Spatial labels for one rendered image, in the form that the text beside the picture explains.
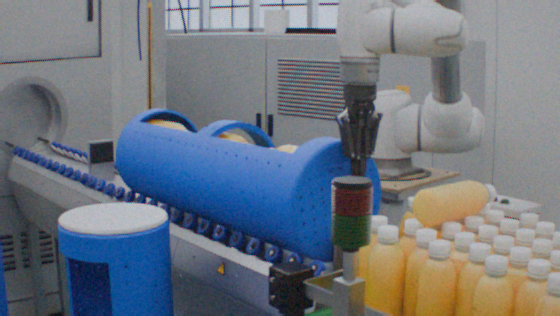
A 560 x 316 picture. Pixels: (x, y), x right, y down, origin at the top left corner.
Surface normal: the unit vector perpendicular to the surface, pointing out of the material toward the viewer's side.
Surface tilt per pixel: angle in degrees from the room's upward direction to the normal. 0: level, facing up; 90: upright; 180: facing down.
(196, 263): 70
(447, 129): 116
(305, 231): 90
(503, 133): 90
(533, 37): 90
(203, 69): 90
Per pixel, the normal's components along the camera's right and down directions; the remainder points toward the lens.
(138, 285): 0.56, 0.17
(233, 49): -0.70, 0.15
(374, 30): -0.19, 0.25
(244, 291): -0.74, -0.21
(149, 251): 0.76, 0.14
